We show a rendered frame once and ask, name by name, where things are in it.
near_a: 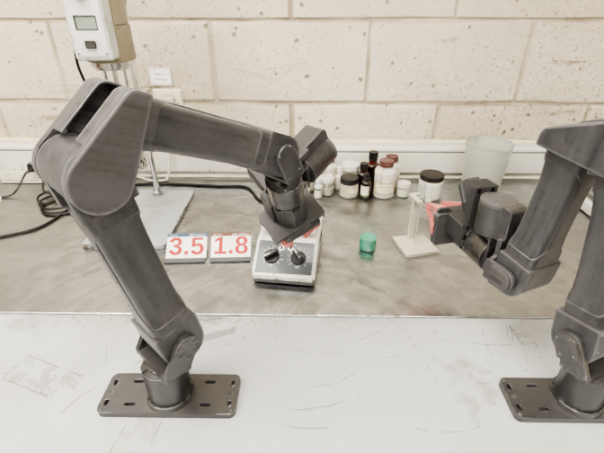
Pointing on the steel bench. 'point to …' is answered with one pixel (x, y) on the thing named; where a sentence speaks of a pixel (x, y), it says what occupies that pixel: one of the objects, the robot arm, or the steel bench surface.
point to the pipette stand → (422, 246)
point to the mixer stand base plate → (160, 213)
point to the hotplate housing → (290, 274)
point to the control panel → (285, 259)
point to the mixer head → (101, 33)
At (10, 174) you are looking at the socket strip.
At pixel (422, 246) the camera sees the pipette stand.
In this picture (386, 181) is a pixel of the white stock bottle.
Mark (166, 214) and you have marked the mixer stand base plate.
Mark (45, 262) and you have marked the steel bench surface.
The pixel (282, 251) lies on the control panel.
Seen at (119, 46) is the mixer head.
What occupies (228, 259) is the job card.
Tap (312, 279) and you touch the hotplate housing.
